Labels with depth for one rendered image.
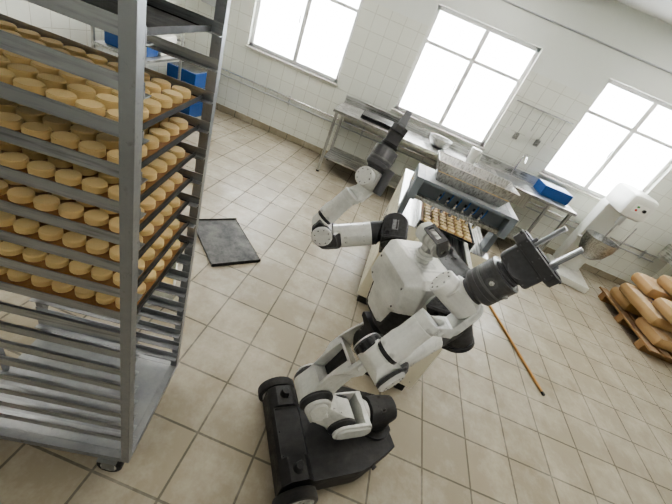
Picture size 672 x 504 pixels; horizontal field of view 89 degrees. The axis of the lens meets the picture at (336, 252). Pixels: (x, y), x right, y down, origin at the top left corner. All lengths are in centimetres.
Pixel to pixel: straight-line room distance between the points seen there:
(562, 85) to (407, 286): 479
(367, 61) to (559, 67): 242
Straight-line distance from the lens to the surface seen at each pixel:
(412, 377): 237
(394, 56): 534
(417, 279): 107
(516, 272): 78
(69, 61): 83
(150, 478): 194
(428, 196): 249
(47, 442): 189
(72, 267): 115
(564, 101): 567
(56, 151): 92
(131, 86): 75
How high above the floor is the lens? 182
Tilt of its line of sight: 33 degrees down
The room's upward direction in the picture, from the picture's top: 23 degrees clockwise
